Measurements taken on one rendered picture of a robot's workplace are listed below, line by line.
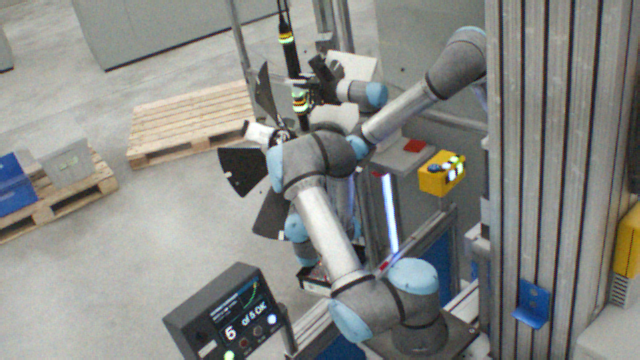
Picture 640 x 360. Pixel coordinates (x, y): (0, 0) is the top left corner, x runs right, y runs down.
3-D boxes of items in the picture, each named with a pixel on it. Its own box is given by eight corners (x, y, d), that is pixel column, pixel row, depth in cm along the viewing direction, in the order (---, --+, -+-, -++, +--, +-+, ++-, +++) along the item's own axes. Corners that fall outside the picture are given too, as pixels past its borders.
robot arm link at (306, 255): (334, 258, 183) (328, 231, 177) (301, 272, 180) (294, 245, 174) (324, 245, 189) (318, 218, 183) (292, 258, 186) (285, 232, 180)
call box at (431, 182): (443, 172, 222) (441, 148, 216) (466, 179, 216) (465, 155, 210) (419, 193, 213) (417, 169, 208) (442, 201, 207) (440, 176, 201)
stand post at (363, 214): (372, 302, 305) (339, 106, 243) (385, 309, 299) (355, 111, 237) (367, 307, 302) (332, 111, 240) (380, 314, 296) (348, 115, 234)
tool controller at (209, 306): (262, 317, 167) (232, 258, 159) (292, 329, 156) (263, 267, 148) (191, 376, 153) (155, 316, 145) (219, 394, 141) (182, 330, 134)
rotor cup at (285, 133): (289, 131, 226) (266, 123, 216) (318, 127, 217) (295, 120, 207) (286, 167, 224) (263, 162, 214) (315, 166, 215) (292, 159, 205)
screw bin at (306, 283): (328, 250, 219) (325, 236, 216) (367, 260, 211) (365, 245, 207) (298, 289, 204) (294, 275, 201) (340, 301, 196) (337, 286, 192)
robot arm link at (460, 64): (486, 83, 145) (357, 170, 176) (492, 65, 153) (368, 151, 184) (457, 49, 143) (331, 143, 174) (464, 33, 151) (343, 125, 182)
